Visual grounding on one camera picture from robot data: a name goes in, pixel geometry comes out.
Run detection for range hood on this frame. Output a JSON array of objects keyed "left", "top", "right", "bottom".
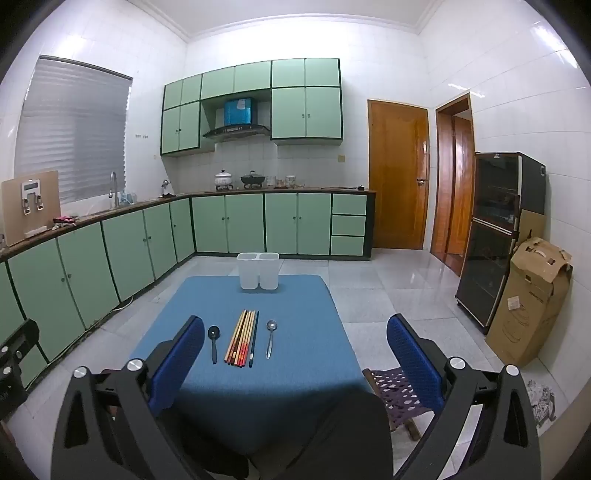
[{"left": 202, "top": 97, "right": 271, "bottom": 140}]

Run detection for white double utensil holder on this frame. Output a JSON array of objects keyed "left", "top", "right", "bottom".
[{"left": 237, "top": 252, "right": 280, "bottom": 291}]

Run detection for closed wooden door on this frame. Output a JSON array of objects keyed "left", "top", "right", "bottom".
[{"left": 368, "top": 99, "right": 431, "bottom": 251}]

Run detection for green base kitchen cabinets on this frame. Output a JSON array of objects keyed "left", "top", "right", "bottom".
[{"left": 0, "top": 187, "right": 376, "bottom": 402}]

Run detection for open wooden door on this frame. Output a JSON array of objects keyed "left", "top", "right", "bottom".
[{"left": 430, "top": 92, "right": 476, "bottom": 277}]

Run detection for patterned cloth on floor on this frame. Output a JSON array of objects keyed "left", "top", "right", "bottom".
[{"left": 526, "top": 379, "right": 557, "bottom": 423}]

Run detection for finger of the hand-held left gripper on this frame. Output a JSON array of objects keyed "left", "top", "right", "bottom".
[{"left": 0, "top": 318, "right": 41, "bottom": 370}]

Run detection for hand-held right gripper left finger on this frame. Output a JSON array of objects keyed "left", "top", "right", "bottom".
[{"left": 51, "top": 315, "right": 218, "bottom": 480}]

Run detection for black chopstick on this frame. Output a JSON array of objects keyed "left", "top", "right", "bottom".
[{"left": 249, "top": 311, "right": 260, "bottom": 368}]

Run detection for row of wooden chopsticks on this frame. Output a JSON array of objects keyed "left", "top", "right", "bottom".
[{"left": 224, "top": 309, "right": 256, "bottom": 367}]

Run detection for wooden board with white device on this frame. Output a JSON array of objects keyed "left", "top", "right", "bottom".
[{"left": 0, "top": 171, "right": 61, "bottom": 247}]

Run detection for blue tablecloth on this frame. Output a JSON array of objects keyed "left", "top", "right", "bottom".
[{"left": 129, "top": 274, "right": 377, "bottom": 462}]

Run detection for tall cardboard box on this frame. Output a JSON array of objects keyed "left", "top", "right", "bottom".
[{"left": 485, "top": 237, "right": 573, "bottom": 367}]

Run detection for grey window blind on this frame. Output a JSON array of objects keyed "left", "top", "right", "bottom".
[{"left": 14, "top": 55, "right": 134, "bottom": 206}]

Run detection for black glass-front cabinet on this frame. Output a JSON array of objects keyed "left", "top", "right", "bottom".
[{"left": 455, "top": 151, "right": 546, "bottom": 335}]

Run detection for flat cardboard sheet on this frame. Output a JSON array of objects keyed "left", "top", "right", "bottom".
[{"left": 512, "top": 208, "right": 544, "bottom": 259}]

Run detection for green wall cabinets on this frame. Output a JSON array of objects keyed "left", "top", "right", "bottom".
[{"left": 160, "top": 58, "right": 343, "bottom": 158}]

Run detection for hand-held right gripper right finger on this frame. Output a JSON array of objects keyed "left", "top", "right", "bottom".
[{"left": 387, "top": 314, "right": 541, "bottom": 480}]

